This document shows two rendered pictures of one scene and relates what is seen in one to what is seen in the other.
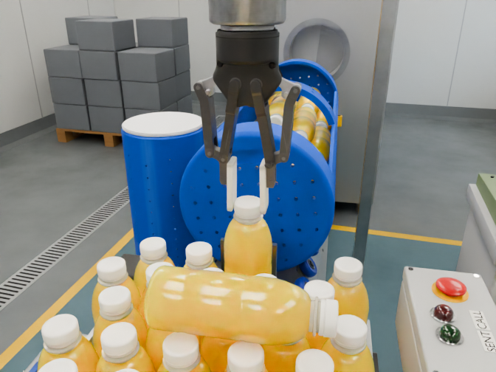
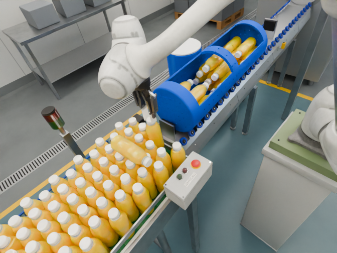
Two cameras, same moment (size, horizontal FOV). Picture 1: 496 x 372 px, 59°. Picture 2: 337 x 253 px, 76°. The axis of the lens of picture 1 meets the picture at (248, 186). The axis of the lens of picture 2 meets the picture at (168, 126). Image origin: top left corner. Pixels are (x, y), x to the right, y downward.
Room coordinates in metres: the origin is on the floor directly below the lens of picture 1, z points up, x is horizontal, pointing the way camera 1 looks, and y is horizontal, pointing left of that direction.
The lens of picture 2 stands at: (0.02, -0.47, 1.86)
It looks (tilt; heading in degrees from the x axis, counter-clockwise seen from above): 46 degrees down; 35
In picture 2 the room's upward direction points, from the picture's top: 10 degrees counter-clockwise
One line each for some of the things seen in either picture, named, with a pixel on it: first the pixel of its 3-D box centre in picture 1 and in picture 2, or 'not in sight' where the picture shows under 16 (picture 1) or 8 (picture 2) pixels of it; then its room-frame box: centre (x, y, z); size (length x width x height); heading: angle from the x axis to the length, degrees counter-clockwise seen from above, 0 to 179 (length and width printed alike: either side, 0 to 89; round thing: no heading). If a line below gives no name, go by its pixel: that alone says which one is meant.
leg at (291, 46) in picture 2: not in sight; (286, 65); (2.65, -0.46, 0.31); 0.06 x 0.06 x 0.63; 79
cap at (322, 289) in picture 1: (319, 294); (161, 151); (0.46, -0.09, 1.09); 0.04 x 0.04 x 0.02
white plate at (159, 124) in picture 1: (163, 123); (183, 46); (1.47, 0.29, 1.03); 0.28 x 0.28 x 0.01
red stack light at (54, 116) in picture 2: not in sight; (50, 114); (0.36, 0.42, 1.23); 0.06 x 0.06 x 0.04
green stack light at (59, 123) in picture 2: not in sight; (55, 121); (0.36, 0.42, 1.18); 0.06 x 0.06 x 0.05
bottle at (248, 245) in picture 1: (248, 266); (154, 134); (0.55, 0.00, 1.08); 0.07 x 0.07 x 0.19
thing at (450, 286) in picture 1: (450, 287); (195, 163); (0.46, -0.26, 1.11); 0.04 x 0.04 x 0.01
